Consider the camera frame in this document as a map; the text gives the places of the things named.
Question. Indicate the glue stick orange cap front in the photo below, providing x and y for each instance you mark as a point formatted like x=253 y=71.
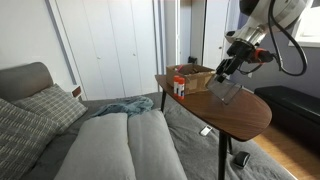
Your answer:
x=181 y=84

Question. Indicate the black bench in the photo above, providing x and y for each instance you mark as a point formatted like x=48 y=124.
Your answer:
x=297 y=112

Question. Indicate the plaid pillow front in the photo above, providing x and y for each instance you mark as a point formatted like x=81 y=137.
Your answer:
x=23 y=137

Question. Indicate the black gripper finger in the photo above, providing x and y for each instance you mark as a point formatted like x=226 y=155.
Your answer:
x=229 y=72
x=221 y=78

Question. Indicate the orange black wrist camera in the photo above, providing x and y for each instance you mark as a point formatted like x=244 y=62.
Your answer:
x=261 y=56

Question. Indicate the glue stick orange cap rear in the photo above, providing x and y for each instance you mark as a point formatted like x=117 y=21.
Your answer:
x=176 y=81

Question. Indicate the cardboard box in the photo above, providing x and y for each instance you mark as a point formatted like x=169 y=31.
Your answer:
x=196 y=76

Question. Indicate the plaid pillow rear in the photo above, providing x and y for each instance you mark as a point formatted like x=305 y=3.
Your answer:
x=55 y=104

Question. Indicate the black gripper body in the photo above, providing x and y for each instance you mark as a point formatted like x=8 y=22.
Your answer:
x=238 y=52

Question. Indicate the grey body pillow right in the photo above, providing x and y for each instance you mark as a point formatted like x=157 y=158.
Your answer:
x=152 y=148

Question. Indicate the blue crumpled blanket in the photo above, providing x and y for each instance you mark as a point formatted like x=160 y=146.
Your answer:
x=133 y=106

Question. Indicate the white remote on bed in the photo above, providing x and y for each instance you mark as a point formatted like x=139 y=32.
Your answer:
x=205 y=130

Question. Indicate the black device on bed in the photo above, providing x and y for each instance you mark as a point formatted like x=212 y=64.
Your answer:
x=241 y=159

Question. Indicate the wooden side table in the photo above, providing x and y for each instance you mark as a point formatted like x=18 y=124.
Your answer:
x=245 y=117

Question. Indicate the glue stick orange cap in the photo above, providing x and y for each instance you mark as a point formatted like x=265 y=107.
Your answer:
x=181 y=84
x=176 y=81

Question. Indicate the grey bed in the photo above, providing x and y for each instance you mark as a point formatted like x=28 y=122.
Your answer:
x=198 y=155

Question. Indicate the robot arm white and silver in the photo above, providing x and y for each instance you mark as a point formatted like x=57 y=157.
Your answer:
x=254 y=44

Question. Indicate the white closet doors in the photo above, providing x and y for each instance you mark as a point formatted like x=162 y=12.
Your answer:
x=113 y=45

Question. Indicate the grey body pillow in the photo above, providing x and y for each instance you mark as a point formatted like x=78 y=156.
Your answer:
x=100 y=151
x=152 y=148

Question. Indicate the grey body pillow left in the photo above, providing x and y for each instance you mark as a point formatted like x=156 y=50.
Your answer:
x=100 y=151

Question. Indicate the plaid pillow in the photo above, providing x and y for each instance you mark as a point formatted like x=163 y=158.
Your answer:
x=23 y=137
x=55 y=104

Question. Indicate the white framed picture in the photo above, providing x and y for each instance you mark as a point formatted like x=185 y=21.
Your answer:
x=306 y=31

